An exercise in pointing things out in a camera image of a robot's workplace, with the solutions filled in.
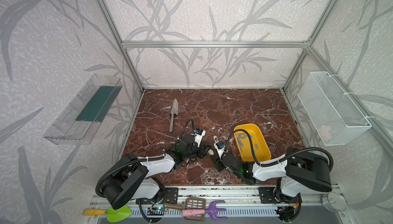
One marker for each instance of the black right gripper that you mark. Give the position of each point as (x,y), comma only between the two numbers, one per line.
(221,160)

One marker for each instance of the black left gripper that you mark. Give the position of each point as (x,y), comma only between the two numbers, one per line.
(199,149)

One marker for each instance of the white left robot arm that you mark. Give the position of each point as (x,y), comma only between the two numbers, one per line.
(133,177)

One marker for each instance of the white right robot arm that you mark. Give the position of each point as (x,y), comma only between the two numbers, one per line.
(295,171)

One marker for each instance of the grey staple strips pile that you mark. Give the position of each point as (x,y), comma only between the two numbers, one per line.
(242,139)

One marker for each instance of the grey toy trowel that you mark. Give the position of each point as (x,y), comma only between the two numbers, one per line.
(174,111)

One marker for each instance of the brown toy spatula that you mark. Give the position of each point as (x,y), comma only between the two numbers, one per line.
(189,203)

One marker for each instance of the round grey metal disc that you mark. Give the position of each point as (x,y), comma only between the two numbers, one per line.
(333,202)

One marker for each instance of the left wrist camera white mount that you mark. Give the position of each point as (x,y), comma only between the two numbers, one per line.
(198,135)

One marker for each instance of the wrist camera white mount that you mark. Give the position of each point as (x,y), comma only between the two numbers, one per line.
(198,135)
(221,149)

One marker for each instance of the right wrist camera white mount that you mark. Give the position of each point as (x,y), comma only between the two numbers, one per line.
(221,149)

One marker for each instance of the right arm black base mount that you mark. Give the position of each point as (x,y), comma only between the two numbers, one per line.
(268,195)

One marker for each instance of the purple toy fork pink handle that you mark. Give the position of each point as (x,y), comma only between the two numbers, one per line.
(212,211)

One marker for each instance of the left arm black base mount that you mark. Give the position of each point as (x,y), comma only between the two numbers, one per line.
(165,194)

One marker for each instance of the green toy shovel yellow handle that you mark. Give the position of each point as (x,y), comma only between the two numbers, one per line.
(112,215)

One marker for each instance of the white wire mesh basket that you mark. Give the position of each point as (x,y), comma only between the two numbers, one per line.
(335,116)

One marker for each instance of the clear plastic wall bin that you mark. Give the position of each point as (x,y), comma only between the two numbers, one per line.
(82,118)

